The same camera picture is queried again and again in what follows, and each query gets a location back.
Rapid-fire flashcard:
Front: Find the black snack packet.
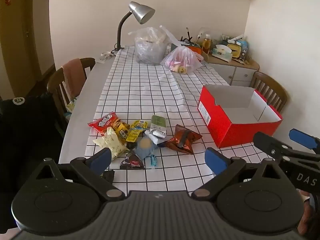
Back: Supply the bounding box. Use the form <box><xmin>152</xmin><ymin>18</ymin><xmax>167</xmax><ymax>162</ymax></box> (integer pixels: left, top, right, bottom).
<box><xmin>101</xmin><ymin>169</ymin><xmax>115</xmax><ymax>183</ymax></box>

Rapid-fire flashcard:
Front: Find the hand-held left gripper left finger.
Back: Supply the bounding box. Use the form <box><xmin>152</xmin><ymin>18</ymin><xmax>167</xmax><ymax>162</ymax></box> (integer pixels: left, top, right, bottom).
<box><xmin>34</xmin><ymin>147</ymin><xmax>125</xmax><ymax>202</ymax></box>

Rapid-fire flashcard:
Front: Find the pink towel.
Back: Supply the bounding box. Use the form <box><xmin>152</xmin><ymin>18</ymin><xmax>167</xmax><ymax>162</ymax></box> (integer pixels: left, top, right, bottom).
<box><xmin>61</xmin><ymin>58</ymin><xmax>88</xmax><ymax>98</ymax></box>

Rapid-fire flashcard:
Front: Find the wooden chair black seat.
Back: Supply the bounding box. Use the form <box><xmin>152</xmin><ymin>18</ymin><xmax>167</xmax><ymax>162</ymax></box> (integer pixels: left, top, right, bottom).
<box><xmin>250</xmin><ymin>72</ymin><xmax>288</xmax><ymax>113</ymax></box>

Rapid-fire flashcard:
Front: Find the orange green container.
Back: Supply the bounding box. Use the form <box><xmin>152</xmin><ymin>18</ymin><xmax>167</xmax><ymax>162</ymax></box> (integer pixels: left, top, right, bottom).
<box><xmin>180</xmin><ymin>42</ymin><xmax>203</xmax><ymax>55</ymax></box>

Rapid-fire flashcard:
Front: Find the cream snack packet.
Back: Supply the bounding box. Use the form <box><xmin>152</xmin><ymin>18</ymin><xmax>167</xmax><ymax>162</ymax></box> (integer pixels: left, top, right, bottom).
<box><xmin>93</xmin><ymin>127</ymin><xmax>128</xmax><ymax>161</ymax></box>

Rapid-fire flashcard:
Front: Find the silver desk lamp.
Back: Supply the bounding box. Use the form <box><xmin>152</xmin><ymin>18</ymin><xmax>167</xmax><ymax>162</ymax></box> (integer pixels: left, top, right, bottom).
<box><xmin>114</xmin><ymin>1</ymin><xmax>156</xmax><ymax>53</ymax></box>

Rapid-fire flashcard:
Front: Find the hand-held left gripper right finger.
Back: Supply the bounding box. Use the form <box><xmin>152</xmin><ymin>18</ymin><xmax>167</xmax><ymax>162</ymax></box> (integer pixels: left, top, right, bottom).
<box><xmin>191</xmin><ymin>147</ymin><xmax>293</xmax><ymax>202</ymax></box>

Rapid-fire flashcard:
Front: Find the yellow tissue holder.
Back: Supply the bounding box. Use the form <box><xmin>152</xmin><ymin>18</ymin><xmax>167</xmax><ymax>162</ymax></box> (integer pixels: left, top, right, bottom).
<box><xmin>226</xmin><ymin>42</ymin><xmax>243</xmax><ymax>60</ymax></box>

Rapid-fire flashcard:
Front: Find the yellow cartoon snack packet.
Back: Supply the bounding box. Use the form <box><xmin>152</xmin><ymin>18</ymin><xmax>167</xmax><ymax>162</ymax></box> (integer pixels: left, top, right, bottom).
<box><xmin>113</xmin><ymin>121</ymin><xmax>130</xmax><ymax>140</ymax></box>

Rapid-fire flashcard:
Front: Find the red snack packet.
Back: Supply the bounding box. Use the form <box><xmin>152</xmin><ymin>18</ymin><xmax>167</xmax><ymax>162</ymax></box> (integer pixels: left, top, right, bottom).
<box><xmin>87</xmin><ymin>112</ymin><xmax>126</xmax><ymax>136</ymax></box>

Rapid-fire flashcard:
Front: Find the light blue snack packet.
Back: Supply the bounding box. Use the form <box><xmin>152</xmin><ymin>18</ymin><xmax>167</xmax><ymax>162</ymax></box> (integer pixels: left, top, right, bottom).
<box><xmin>132</xmin><ymin>137</ymin><xmax>158</xmax><ymax>159</ymax></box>

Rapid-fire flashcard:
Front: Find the large clear plastic bag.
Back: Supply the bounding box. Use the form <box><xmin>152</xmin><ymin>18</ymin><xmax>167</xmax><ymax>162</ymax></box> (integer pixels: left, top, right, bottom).
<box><xmin>128</xmin><ymin>25</ymin><xmax>181</xmax><ymax>65</ymax></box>

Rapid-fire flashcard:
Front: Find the person's right hand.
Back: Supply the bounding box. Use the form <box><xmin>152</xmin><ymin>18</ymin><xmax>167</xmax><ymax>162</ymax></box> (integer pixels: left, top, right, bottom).
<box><xmin>297</xmin><ymin>190</ymin><xmax>316</xmax><ymax>235</ymax></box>

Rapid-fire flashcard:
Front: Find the brown door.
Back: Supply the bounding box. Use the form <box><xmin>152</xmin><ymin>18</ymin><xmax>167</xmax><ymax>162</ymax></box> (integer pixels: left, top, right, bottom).
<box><xmin>0</xmin><ymin>0</ymin><xmax>54</xmax><ymax>100</ymax></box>

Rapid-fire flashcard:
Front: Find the green snack packet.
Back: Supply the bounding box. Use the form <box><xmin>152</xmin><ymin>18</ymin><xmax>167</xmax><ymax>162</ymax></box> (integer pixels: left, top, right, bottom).
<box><xmin>149</xmin><ymin>114</ymin><xmax>167</xmax><ymax>138</ymax></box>

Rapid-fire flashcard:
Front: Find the white cardboard box red trim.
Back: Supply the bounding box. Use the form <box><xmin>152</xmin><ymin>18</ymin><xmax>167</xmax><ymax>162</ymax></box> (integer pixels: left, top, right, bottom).
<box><xmin>197</xmin><ymin>84</ymin><xmax>283</xmax><ymax>148</ymax></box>

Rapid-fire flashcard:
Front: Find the orange-brown snack packet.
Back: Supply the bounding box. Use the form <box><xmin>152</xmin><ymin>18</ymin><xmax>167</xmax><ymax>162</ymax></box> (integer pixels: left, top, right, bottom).
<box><xmin>164</xmin><ymin>124</ymin><xmax>203</xmax><ymax>155</ymax></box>

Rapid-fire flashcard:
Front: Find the amber bottle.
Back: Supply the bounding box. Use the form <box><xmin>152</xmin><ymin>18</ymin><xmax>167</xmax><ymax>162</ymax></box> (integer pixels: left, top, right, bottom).
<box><xmin>202</xmin><ymin>34</ymin><xmax>212</xmax><ymax>53</ymax></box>

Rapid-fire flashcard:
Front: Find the green white tissue box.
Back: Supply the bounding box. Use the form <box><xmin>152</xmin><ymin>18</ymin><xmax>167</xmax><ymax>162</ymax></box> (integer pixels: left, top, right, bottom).
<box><xmin>212</xmin><ymin>44</ymin><xmax>233</xmax><ymax>62</ymax></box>

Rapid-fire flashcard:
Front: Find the white cabinet wooden top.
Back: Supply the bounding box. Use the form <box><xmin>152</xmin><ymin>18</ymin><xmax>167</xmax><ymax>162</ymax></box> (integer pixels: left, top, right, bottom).
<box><xmin>200</xmin><ymin>54</ymin><xmax>260</xmax><ymax>86</ymax></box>

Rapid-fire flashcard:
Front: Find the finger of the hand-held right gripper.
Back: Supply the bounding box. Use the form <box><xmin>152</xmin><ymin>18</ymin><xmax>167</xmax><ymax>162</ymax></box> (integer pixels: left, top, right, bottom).
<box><xmin>289</xmin><ymin>129</ymin><xmax>320</xmax><ymax>153</ymax></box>
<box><xmin>253</xmin><ymin>131</ymin><xmax>320</xmax><ymax>162</ymax></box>

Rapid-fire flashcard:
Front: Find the pink plastic bag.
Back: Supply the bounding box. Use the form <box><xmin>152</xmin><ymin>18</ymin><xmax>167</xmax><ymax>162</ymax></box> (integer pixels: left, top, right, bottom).
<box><xmin>160</xmin><ymin>45</ymin><xmax>204</xmax><ymax>75</ymax></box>

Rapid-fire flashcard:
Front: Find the yellow green seat cushion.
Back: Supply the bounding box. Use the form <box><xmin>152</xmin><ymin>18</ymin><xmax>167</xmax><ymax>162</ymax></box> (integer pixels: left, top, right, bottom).
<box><xmin>65</xmin><ymin>97</ymin><xmax>80</xmax><ymax>113</ymax></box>

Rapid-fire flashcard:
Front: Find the white checked tablecloth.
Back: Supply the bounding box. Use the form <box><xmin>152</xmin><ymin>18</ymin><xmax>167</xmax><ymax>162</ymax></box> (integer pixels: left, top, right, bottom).
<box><xmin>84</xmin><ymin>45</ymin><xmax>277</xmax><ymax>193</ymax></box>

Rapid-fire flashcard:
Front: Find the dark triangular snack packet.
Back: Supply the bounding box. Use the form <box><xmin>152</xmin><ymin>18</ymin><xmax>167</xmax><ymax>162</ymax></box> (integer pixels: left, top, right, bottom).
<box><xmin>119</xmin><ymin>152</ymin><xmax>145</xmax><ymax>170</ymax></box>

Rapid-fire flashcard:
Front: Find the white snack packet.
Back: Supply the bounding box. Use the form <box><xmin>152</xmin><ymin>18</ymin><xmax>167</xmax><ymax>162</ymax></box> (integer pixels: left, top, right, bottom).
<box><xmin>144</xmin><ymin>129</ymin><xmax>165</xmax><ymax>146</ymax></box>

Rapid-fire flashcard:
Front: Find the yellow blue snack packet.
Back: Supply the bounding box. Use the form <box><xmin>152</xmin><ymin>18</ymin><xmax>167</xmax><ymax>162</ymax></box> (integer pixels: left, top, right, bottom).
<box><xmin>126</xmin><ymin>120</ymin><xmax>150</xmax><ymax>142</ymax></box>

